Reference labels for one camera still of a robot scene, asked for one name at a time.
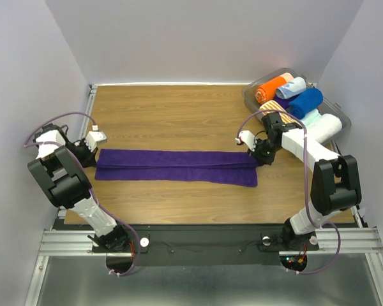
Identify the aluminium frame rail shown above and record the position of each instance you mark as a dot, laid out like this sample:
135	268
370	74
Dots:
353	241

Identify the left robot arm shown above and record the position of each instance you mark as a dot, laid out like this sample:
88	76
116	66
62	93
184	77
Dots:
59	171

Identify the purple towel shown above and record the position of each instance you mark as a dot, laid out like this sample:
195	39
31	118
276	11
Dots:
233	168
284	103

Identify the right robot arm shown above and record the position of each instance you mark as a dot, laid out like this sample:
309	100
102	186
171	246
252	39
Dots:
331	180

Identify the orange striped rolled towel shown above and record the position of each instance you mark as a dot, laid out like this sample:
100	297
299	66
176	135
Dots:
273	106

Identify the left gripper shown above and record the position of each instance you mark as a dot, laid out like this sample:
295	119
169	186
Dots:
90	159

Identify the pale teal rolled towel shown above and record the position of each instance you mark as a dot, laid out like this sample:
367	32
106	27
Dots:
311	117

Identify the light blue patterned rolled towel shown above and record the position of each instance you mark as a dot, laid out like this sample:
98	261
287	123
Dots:
292	88

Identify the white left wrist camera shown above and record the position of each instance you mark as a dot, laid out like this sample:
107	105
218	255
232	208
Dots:
94	138

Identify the purple rolled towel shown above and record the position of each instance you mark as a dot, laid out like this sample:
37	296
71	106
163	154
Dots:
284	103

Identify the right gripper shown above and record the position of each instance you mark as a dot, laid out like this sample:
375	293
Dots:
261	159

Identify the white rolled towel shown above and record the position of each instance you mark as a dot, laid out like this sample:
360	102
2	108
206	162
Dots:
325	127

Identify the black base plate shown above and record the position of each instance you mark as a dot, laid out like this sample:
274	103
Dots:
209	245

